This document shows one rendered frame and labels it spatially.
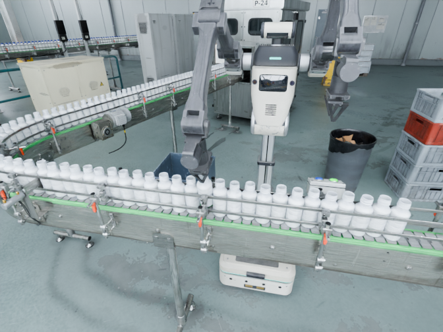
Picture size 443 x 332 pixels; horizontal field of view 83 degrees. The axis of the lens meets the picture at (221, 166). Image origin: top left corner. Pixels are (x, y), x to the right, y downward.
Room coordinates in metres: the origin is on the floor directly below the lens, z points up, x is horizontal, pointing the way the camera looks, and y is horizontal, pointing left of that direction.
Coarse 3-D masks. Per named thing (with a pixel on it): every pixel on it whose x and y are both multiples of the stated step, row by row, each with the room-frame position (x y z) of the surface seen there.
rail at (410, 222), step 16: (32, 176) 0.96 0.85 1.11; (64, 192) 0.94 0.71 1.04; (160, 192) 0.84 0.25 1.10; (176, 192) 0.82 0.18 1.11; (272, 192) 0.82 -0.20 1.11; (192, 208) 0.81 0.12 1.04; (304, 208) 0.72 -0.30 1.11; (416, 208) 0.71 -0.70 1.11; (304, 224) 0.72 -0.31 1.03; (416, 224) 0.71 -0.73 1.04; (432, 224) 0.64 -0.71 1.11; (432, 240) 0.63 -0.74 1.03
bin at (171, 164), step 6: (168, 156) 1.47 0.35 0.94; (174, 156) 1.50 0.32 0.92; (180, 156) 1.49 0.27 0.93; (162, 162) 1.37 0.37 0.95; (168, 162) 1.46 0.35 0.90; (174, 162) 1.50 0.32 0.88; (180, 162) 1.49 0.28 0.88; (156, 168) 1.30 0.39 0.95; (162, 168) 1.36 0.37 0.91; (168, 168) 1.44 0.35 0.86; (174, 168) 1.50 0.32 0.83; (180, 168) 1.49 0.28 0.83; (186, 168) 1.48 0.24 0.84; (210, 168) 1.33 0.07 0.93; (156, 174) 1.28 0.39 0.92; (168, 174) 1.43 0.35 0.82; (174, 174) 1.50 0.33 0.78; (180, 174) 1.49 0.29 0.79; (186, 174) 1.48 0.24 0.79; (210, 174) 1.32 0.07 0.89; (186, 180) 1.16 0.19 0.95
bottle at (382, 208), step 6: (378, 198) 0.71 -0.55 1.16; (384, 198) 0.72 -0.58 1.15; (390, 198) 0.70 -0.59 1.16; (372, 204) 0.73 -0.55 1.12; (378, 204) 0.70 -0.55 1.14; (384, 204) 0.69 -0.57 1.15; (378, 210) 0.69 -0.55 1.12; (384, 210) 0.68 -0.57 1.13; (390, 210) 0.69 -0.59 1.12; (372, 222) 0.69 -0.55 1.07; (378, 222) 0.68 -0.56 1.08; (384, 222) 0.68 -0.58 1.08; (372, 228) 0.68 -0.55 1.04; (378, 228) 0.68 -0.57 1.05; (372, 234) 0.68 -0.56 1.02; (378, 234) 0.68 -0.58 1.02
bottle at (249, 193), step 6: (246, 186) 0.80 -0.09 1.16; (252, 186) 0.79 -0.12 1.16; (246, 192) 0.79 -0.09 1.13; (252, 192) 0.79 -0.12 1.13; (246, 198) 0.78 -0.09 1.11; (252, 198) 0.78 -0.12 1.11; (246, 204) 0.78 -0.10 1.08; (252, 204) 0.78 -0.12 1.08; (246, 210) 0.78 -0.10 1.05; (252, 210) 0.78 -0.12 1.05
